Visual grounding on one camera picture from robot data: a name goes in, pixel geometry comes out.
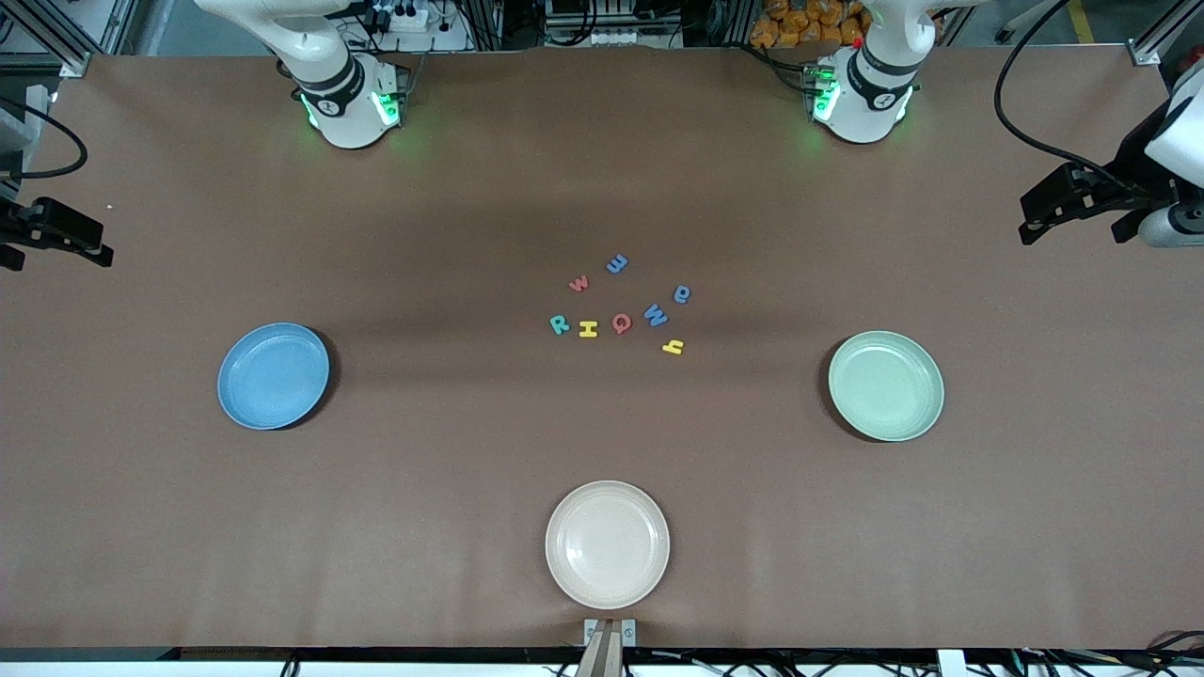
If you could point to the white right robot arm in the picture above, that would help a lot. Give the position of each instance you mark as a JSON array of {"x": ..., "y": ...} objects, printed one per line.
[{"x": 343, "y": 113}]

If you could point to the aluminium frame profile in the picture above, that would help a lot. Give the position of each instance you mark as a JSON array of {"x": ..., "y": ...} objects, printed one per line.
[
  {"x": 56, "y": 38},
  {"x": 1166, "y": 28}
]

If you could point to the yellow foam letter y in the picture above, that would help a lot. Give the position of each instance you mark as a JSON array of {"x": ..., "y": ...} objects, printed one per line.
[{"x": 672, "y": 348}]

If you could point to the red foam small w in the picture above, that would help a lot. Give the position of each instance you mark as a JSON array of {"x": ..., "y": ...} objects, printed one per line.
[{"x": 579, "y": 284}]

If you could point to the green plate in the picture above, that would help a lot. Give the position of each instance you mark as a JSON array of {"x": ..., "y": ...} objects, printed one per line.
[{"x": 886, "y": 385}]

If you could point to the blue foam letter m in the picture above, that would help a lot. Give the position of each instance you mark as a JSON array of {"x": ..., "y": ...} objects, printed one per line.
[{"x": 617, "y": 265}]

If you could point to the orange snack bag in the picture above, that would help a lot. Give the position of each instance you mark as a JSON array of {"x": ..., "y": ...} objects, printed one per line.
[{"x": 800, "y": 23}]

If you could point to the white power strip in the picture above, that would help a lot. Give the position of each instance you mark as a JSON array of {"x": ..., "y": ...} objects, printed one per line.
[{"x": 404, "y": 19}]

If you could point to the yellow foam letter H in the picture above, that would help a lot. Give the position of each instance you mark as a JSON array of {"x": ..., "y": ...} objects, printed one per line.
[{"x": 588, "y": 329}]

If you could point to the blue plate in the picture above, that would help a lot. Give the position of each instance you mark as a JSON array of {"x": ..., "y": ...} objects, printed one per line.
[{"x": 273, "y": 376}]

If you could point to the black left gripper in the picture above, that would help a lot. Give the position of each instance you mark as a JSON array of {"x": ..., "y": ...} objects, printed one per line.
[{"x": 1122, "y": 188}]

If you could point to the blue foam capital W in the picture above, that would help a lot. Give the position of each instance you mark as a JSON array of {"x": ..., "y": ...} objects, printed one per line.
[{"x": 655, "y": 316}]

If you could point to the beige plate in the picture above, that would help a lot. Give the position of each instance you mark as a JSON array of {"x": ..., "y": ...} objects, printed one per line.
[{"x": 607, "y": 545}]

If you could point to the red foam letter Q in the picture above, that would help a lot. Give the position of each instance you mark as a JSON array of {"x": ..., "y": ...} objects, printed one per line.
[{"x": 615, "y": 324}]

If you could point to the teal foam letter R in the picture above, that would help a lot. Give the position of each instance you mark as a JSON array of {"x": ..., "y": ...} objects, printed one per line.
[{"x": 559, "y": 325}]

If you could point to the white block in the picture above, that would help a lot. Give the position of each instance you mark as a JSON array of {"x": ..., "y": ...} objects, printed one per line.
[{"x": 951, "y": 663}]

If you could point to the black equipment rack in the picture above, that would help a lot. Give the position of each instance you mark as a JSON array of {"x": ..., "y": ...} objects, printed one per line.
[{"x": 611, "y": 19}]

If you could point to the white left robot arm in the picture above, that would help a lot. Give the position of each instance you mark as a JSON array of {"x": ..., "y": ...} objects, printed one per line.
[{"x": 870, "y": 103}]

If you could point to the metal table edge bracket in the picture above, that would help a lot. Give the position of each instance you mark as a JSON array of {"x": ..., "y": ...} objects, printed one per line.
[{"x": 593, "y": 628}]

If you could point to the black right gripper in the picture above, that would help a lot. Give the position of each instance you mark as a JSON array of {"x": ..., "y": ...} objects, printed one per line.
[{"x": 11, "y": 224}]

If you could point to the grey side fixture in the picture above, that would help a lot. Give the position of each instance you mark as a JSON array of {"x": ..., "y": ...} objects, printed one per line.
[{"x": 14, "y": 132}]

